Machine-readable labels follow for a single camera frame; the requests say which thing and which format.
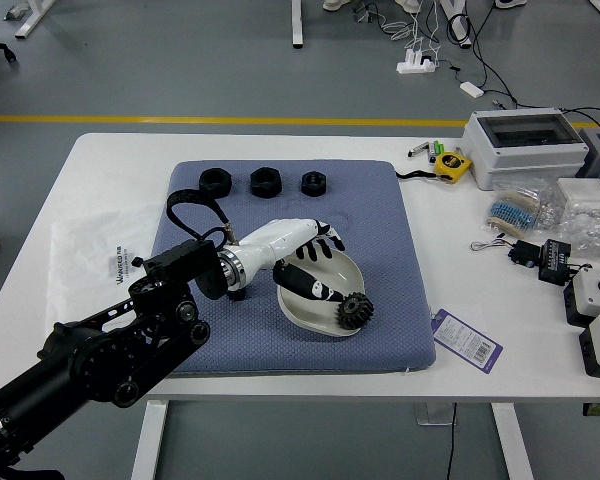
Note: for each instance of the black electronic module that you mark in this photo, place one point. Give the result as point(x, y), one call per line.
point(555, 262)

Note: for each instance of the grey electrical enclosure box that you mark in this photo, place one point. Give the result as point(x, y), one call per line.
point(520, 160)

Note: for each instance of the bag of blue resistors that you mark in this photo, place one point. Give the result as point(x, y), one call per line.
point(517, 207)

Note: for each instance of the blue-grey cushion mat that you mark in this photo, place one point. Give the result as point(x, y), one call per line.
point(280, 350)

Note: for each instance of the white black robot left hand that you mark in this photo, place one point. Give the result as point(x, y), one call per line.
point(280, 237)

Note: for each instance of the white power adapter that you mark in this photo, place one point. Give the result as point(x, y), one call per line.
point(472, 89)

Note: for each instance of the large black hex nut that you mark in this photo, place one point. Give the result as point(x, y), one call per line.
point(266, 182)
point(215, 184)

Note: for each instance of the small black hex nut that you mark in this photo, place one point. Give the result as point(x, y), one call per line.
point(314, 184)

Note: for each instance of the clear bag of screws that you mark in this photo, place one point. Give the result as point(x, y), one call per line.
point(592, 230)

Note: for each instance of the white table leg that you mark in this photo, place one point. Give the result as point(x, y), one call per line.
point(512, 440)
point(149, 440)

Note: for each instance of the small grey metal bracket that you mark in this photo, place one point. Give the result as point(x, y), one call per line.
point(15, 11)

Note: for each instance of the small silver tool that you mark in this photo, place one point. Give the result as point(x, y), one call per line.
point(419, 150)

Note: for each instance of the grey under-table bracket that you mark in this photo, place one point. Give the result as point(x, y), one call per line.
point(432, 415)

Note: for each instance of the white square plate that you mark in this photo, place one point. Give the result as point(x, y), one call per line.
point(310, 316)

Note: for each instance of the purple paper tag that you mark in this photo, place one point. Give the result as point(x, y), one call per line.
point(467, 342)

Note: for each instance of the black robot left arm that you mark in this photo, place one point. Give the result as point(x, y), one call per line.
point(80, 360)

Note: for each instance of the big black gear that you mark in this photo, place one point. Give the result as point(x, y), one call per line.
point(355, 312)

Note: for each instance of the blue button control box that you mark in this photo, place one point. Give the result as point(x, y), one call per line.
point(592, 300)

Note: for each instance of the white power strip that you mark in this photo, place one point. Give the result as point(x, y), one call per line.
point(415, 66)

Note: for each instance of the yellow tape measure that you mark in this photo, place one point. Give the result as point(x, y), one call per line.
point(452, 167)

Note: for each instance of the small white box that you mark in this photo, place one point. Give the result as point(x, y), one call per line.
point(585, 192)

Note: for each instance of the green white markers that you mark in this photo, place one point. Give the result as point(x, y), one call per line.
point(437, 147)

